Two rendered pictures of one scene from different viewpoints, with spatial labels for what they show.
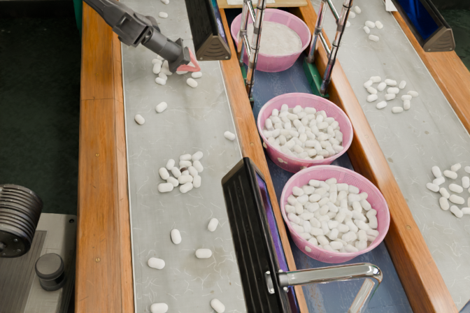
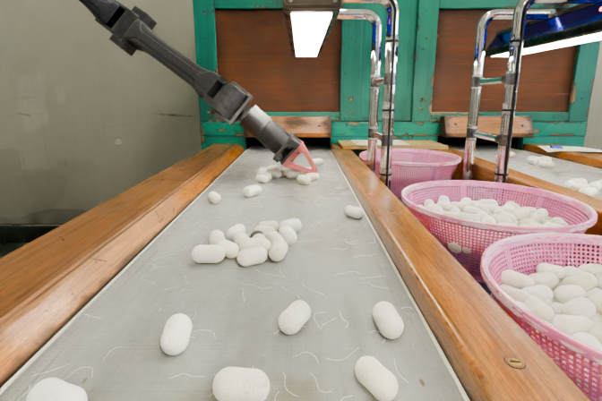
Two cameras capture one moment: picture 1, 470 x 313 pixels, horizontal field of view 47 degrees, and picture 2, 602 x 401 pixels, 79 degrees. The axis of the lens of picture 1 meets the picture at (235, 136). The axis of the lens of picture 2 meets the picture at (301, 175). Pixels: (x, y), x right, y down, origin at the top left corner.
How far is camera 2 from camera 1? 1.00 m
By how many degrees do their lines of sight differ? 37
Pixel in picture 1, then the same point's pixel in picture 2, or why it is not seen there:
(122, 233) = (36, 311)
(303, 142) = not seen: hidden behind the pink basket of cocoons
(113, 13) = (206, 80)
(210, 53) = not seen: outside the picture
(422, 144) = not seen: outside the picture
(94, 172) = (85, 226)
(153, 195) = (177, 268)
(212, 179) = (314, 255)
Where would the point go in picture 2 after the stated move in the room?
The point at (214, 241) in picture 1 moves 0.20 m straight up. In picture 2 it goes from (291, 361) to (289, 72)
